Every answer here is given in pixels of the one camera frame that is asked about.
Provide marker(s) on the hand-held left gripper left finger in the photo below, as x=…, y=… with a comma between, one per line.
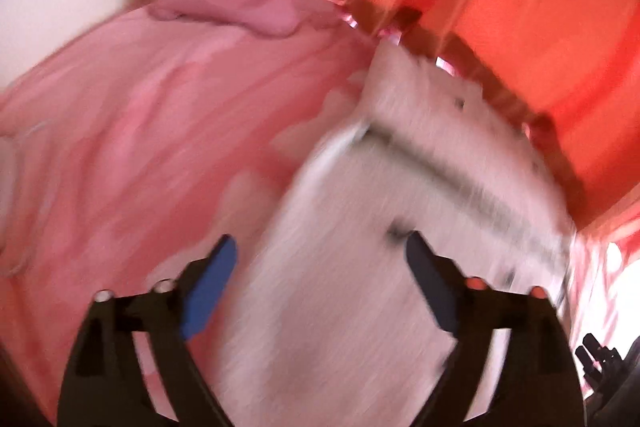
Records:
x=207, y=289

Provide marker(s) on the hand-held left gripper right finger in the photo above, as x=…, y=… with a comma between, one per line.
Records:
x=434, y=289

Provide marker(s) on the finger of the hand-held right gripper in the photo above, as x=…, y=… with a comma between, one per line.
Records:
x=597, y=359

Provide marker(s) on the white small garment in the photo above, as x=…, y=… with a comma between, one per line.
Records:
x=345, y=257

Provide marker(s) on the pink bed sheet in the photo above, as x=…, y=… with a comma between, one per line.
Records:
x=125, y=147

